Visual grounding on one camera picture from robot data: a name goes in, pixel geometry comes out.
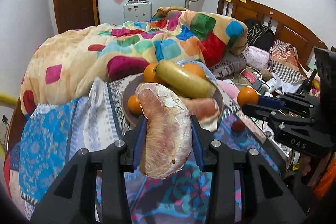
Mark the medium orange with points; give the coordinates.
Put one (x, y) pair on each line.
(150, 73)

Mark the dark wine bottle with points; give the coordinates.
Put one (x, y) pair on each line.
(308, 82)

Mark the white power strip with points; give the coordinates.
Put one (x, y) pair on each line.
(262, 82)

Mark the black bag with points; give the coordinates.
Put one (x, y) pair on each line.
(260, 35)

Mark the pink dotted pillow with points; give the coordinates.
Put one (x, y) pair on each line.
(258, 57)

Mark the yellow foam tube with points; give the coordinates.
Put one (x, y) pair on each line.
(8, 99)

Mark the pink cloth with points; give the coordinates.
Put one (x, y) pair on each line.
(228, 91)

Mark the blue patterned bed sheet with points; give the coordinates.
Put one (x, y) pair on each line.
(50, 140)

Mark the colourful patchwork blanket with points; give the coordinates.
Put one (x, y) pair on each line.
(78, 56)

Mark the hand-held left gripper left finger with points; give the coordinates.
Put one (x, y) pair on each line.
(138, 142)

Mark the white box appliance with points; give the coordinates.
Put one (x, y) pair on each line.
(137, 11)

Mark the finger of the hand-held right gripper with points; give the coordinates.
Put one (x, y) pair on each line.
(256, 109)
(269, 102)

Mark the small red fruit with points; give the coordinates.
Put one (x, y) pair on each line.
(238, 126)

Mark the small tangerine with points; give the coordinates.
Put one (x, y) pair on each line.
(134, 106)
(246, 97)

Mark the grey patterned pillow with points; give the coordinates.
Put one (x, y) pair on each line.
(228, 65)

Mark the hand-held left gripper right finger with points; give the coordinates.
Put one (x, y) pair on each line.
(198, 145)

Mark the yellow object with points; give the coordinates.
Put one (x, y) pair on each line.
(316, 82)

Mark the large orange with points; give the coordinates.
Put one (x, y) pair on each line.
(193, 70)

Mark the person's right hand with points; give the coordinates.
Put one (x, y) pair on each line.
(313, 170)

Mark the wooden bed headboard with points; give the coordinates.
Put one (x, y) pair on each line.
(288, 27)

